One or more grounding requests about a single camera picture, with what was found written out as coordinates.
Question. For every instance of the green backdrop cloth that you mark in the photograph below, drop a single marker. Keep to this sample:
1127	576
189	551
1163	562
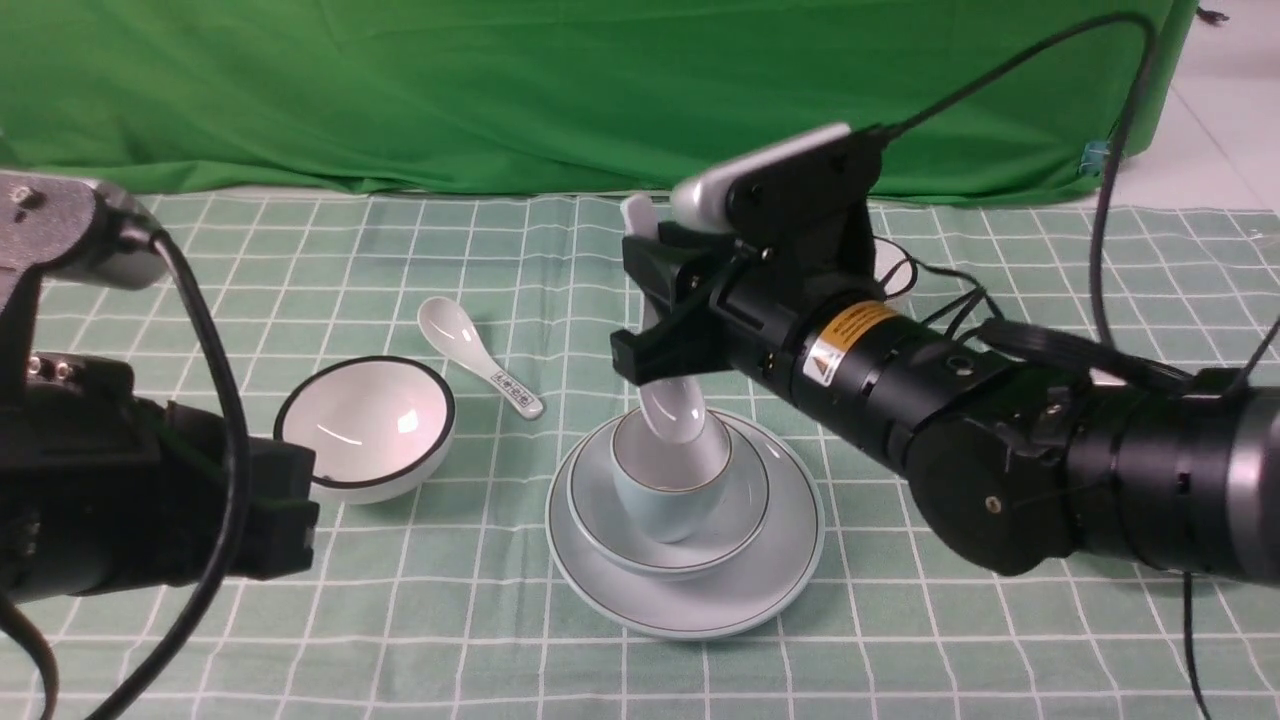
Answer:
519	97

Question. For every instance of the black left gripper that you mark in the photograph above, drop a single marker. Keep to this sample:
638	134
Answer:
103	491

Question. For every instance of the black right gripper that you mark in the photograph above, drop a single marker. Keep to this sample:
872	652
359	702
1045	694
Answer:
798	213

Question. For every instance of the green checkered tablecloth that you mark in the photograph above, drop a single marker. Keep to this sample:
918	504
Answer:
445	604

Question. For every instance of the pale blue shallow bowl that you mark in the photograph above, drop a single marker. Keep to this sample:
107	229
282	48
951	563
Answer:
598	514

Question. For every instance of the pale blue cup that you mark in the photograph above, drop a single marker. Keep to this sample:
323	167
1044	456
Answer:
665	514

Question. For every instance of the pale blue plate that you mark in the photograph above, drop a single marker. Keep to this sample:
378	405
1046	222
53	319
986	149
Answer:
750	559

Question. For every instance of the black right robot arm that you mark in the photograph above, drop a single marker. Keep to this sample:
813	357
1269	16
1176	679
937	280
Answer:
1044	445

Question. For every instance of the white bowl black rim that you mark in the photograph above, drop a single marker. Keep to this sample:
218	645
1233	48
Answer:
379	427

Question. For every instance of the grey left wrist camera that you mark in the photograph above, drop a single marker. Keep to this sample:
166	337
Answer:
80	230

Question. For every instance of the white spoon printed handle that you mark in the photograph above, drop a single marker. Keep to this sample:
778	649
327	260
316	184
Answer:
452	332

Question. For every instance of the blue clip on backdrop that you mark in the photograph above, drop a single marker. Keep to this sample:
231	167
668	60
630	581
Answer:
1093	161

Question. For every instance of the plain white ceramic spoon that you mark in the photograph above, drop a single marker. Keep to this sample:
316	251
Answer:
674	409

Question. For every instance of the white cup black rim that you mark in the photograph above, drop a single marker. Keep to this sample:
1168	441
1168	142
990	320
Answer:
895	269

